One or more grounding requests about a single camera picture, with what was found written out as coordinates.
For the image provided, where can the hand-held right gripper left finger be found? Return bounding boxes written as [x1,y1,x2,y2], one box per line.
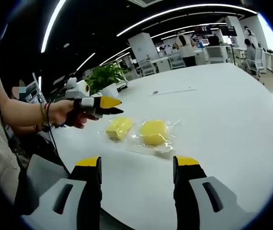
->
[21,155,102,230]

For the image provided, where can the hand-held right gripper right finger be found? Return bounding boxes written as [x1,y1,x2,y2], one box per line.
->
[172,155,255,230]

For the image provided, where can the square yellow sponge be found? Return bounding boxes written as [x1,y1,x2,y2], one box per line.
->
[105,116,133,141]

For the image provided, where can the round yellow silicone block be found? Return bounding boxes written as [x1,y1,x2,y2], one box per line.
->
[139,118,170,147]

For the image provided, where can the person's left hand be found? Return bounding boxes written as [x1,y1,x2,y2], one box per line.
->
[52,99,89,129]

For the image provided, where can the small black device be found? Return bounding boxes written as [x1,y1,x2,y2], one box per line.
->
[115,82,129,92]

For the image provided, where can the clear plastic wrapper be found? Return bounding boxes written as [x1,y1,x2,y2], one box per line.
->
[100,115,137,144]

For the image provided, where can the green potted plant white pot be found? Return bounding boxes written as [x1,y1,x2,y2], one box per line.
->
[84,63,129,97]

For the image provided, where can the grey office chair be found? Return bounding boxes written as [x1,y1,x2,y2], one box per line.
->
[27,154,70,201]

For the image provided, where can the metal shelf rack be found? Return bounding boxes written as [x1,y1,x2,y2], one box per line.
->
[25,71,44,104]

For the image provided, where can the white mesh office chair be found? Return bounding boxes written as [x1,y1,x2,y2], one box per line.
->
[245,47,268,75]
[205,45,230,65]
[138,58,158,77]

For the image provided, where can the round yellow sponge in bag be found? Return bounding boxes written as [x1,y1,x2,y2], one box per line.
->
[128,118,183,157]

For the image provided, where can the white paper sheet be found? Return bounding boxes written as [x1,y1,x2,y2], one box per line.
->
[148,88,198,97]

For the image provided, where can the long ceiling strip light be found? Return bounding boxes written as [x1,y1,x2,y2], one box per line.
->
[40,0,67,54]

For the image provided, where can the ceiling air conditioner vent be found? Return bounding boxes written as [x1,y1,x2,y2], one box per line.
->
[127,0,163,5]

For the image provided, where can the curved ceiling strip light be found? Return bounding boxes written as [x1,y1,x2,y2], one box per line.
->
[115,5,257,37]

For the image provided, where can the wrist bracelets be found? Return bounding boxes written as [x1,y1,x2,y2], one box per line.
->
[39,101,54,128]

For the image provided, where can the black cable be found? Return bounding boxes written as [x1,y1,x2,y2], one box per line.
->
[45,103,70,177]

